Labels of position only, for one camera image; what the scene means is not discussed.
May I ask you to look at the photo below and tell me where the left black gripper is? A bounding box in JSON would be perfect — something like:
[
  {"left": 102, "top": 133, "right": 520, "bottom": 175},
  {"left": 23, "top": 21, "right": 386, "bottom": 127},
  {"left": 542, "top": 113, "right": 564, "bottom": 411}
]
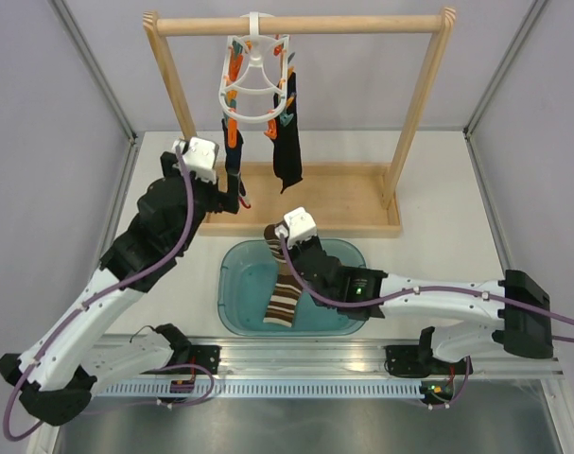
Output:
[{"left": 162, "top": 151, "right": 241, "bottom": 252}]

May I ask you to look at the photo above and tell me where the brown striped sock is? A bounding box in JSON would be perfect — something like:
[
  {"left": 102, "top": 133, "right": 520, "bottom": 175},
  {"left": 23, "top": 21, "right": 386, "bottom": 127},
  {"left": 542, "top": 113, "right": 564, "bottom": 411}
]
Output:
[
  {"left": 263, "top": 224, "right": 290, "bottom": 284},
  {"left": 263, "top": 275, "right": 303, "bottom": 327}
]

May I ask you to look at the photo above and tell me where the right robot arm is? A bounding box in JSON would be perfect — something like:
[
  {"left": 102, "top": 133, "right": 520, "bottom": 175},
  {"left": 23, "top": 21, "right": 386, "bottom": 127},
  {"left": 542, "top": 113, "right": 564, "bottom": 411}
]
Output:
[{"left": 280, "top": 236, "right": 553, "bottom": 375}]

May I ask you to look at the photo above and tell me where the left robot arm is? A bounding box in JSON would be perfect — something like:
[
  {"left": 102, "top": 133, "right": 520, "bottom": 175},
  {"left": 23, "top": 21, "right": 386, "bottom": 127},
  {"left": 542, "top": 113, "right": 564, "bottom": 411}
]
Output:
[{"left": 0, "top": 152, "right": 240, "bottom": 427}]

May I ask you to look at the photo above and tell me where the white clip hanger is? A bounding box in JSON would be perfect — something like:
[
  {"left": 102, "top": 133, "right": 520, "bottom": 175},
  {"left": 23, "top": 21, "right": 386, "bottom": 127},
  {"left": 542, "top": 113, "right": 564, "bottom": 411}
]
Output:
[{"left": 218, "top": 11, "right": 296, "bottom": 148}]

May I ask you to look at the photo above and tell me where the navy patterned sock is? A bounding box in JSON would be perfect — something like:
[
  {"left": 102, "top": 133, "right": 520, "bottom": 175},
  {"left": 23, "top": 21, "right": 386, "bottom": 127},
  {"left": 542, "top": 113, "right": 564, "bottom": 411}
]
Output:
[{"left": 221, "top": 118, "right": 252, "bottom": 209}]

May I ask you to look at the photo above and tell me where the black sock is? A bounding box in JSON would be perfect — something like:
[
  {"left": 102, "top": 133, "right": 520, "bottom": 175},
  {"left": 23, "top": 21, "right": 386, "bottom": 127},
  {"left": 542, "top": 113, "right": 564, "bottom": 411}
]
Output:
[{"left": 271, "top": 72, "right": 303, "bottom": 194}]

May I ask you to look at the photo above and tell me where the teal plastic bin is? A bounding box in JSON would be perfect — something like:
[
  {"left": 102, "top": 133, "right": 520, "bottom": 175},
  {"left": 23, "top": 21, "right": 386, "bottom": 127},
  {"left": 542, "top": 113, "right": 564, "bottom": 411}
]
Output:
[{"left": 217, "top": 240, "right": 364, "bottom": 337}]

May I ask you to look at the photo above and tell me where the wooden hanging rack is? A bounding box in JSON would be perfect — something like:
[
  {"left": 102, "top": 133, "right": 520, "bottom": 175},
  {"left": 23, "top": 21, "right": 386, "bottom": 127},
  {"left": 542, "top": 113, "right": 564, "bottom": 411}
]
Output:
[{"left": 143, "top": 7, "right": 457, "bottom": 238}]

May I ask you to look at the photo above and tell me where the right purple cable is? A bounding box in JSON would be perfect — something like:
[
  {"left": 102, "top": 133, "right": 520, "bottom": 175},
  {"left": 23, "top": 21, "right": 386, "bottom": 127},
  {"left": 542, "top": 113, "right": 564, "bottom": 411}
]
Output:
[{"left": 276, "top": 229, "right": 574, "bottom": 410}]

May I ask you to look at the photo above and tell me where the purple cable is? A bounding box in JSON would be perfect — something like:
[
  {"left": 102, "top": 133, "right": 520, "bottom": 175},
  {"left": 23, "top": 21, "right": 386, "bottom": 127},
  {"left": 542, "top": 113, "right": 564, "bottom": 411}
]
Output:
[
  {"left": 276, "top": 229, "right": 574, "bottom": 410},
  {"left": 2, "top": 141, "right": 216, "bottom": 442}
]

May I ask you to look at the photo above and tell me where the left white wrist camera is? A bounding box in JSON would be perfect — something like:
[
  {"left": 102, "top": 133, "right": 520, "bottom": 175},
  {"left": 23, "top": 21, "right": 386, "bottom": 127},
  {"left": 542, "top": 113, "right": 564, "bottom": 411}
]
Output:
[{"left": 173, "top": 137, "right": 219, "bottom": 184}]

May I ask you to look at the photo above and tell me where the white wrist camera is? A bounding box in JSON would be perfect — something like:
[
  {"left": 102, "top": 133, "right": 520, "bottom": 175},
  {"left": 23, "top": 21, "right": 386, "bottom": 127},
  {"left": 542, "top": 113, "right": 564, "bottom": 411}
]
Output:
[
  {"left": 173, "top": 137, "right": 219, "bottom": 184},
  {"left": 274, "top": 207, "right": 317, "bottom": 249}
]

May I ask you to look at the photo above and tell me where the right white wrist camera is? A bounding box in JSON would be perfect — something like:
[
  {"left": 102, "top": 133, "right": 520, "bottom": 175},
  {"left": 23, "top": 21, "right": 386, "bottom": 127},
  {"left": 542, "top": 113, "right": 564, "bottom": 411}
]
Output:
[{"left": 274, "top": 207, "right": 317, "bottom": 249}]

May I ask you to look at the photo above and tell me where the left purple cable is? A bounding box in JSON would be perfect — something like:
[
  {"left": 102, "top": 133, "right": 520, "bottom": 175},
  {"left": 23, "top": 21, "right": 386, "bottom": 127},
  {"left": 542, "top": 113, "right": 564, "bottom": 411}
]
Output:
[{"left": 2, "top": 141, "right": 216, "bottom": 442}]

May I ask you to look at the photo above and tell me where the aluminium mounting rail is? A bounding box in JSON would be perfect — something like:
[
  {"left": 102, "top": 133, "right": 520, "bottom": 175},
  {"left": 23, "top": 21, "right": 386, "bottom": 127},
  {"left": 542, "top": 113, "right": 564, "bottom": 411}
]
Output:
[{"left": 92, "top": 334, "right": 565, "bottom": 379}]

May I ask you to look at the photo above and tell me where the left aluminium frame post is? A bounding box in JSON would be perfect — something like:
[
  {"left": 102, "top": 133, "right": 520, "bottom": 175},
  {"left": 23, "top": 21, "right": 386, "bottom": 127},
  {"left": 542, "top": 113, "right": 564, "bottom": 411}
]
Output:
[{"left": 47, "top": 0, "right": 137, "bottom": 145}]

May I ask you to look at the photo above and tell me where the aluminium frame post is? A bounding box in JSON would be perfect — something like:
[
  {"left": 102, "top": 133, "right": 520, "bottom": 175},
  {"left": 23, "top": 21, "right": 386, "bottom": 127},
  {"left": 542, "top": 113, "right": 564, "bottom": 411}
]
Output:
[
  {"left": 462, "top": 0, "right": 550, "bottom": 142},
  {"left": 47, "top": 0, "right": 137, "bottom": 145}
]

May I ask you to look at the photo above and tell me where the white slotted cable duct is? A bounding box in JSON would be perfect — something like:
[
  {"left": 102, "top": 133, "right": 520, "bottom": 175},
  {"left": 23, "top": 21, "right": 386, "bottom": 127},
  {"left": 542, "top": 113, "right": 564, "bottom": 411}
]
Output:
[{"left": 100, "top": 378, "right": 424, "bottom": 399}]

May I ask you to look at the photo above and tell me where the right aluminium frame post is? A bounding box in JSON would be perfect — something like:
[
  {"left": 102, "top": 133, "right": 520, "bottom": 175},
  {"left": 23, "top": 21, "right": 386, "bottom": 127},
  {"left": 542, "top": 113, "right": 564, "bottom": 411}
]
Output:
[{"left": 462, "top": 0, "right": 550, "bottom": 142}]

